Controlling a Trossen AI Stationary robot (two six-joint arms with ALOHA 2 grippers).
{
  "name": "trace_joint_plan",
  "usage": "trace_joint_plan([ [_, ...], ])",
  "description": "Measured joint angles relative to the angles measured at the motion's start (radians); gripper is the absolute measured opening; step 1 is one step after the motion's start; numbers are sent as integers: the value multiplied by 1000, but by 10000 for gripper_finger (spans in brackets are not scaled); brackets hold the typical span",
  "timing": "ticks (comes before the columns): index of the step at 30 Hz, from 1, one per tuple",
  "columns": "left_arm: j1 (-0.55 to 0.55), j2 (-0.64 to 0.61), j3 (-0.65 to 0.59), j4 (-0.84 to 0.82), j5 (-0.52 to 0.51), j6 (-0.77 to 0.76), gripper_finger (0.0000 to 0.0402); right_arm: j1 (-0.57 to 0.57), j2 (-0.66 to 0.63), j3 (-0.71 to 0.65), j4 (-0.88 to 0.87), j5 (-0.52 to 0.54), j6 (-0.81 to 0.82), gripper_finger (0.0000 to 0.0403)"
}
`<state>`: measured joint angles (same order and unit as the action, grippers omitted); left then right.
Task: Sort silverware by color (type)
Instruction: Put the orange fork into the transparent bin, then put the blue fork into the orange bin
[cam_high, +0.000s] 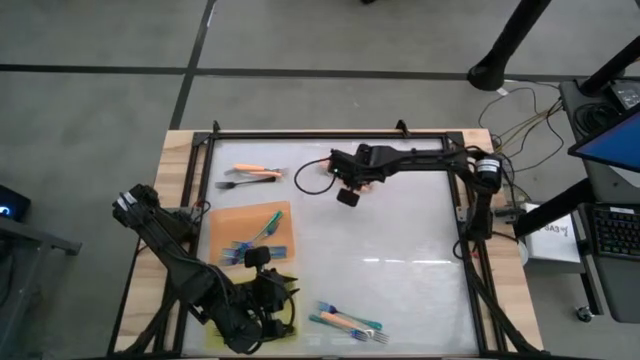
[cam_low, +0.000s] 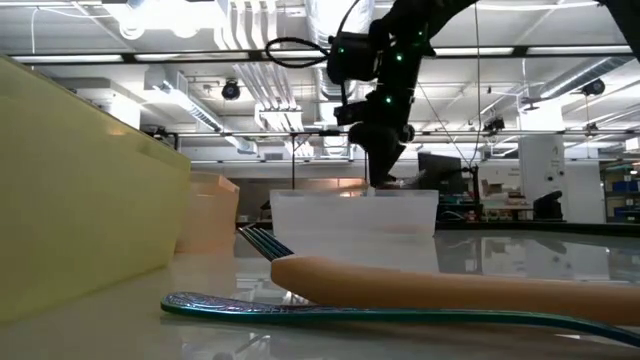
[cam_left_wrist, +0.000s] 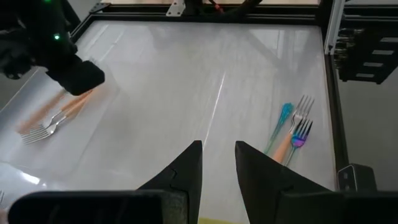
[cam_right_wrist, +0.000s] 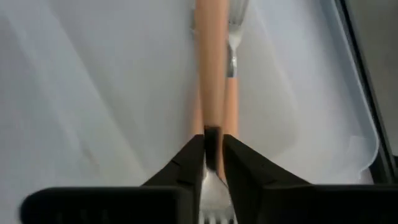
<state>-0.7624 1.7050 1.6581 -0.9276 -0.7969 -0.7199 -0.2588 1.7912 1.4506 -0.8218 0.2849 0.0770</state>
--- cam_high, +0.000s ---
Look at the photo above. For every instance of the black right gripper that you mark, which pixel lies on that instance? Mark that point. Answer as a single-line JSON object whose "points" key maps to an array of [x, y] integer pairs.
{"points": [[360, 165]]}

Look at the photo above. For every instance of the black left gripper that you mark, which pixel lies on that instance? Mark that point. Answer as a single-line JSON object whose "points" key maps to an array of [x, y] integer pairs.
{"points": [[240, 310]]}

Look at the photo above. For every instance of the iridescent teal fork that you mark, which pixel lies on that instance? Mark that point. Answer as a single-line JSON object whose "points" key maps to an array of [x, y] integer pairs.
{"points": [[275, 217], [230, 259], [272, 229], [277, 250], [377, 324], [316, 318]]}

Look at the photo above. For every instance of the yellow mat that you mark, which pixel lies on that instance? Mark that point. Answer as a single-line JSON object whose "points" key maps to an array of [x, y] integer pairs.
{"points": [[215, 340]]}

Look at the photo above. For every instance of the black fork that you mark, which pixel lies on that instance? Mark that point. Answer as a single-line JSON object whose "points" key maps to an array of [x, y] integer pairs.
{"points": [[222, 185]]}

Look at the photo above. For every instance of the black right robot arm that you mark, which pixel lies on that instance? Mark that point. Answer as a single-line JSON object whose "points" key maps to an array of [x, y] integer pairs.
{"points": [[425, 155]]}

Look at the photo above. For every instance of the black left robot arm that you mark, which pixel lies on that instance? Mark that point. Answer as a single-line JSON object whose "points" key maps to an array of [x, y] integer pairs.
{"points": [[170, 250]]}

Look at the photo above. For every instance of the white glossy table cover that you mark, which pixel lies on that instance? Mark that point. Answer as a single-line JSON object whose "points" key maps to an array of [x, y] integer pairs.
{"points": [[400, 225]]}

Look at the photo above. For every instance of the orange mat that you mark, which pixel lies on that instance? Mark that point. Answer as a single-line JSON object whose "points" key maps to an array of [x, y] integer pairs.
{"points": [[230, 220]]}

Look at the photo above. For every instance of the black cart leg bar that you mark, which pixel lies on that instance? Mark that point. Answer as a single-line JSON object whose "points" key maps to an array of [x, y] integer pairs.
{"points": [[555, 207]]}

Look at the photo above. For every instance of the white labelled box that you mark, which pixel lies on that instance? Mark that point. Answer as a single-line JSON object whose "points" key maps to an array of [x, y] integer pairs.
{"points": [[555, 240]]}

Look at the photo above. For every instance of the black backlit keyboard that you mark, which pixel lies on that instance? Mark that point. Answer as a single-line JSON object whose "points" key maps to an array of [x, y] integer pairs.
{"points": [[617, 232]]}

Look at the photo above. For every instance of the cart caster wheel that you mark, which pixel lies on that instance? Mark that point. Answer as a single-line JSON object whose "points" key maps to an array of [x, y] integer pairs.
{"points": [[584, 315]]}

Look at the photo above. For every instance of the black diagonal beam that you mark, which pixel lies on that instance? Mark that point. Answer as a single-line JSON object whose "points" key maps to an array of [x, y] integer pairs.
{"points": [[615, 65]]}

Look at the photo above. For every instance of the small black screen device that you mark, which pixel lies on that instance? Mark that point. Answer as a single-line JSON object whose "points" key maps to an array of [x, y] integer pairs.
{"points": [[625, 95]]}

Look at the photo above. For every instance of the black device with blue light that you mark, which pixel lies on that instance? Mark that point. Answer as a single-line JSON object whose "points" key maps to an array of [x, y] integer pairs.
{"points": [[15, 200]]}

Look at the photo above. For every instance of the grey equipment cart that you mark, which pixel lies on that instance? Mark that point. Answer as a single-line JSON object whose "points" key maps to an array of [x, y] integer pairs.
{"points": [[620, 290]]}

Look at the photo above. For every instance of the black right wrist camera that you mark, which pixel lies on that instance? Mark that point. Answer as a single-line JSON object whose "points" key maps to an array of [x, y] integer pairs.
{"points": [[348, 197]]}

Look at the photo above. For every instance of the black frame clamp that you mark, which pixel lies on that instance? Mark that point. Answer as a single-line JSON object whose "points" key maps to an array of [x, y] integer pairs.
{"points": [[216, 127], [402, 129]]}

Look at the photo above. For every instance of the black metal table frame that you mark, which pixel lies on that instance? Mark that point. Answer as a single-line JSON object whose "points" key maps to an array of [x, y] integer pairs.
{"points": [[300, 135]]}

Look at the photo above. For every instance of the black stand post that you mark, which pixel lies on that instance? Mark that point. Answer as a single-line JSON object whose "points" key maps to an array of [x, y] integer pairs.
{"points": [[505, 45]]}

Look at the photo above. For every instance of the grey metal bench frame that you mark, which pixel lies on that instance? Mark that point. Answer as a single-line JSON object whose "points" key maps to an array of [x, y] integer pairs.
{"points": [[45, 240]]}

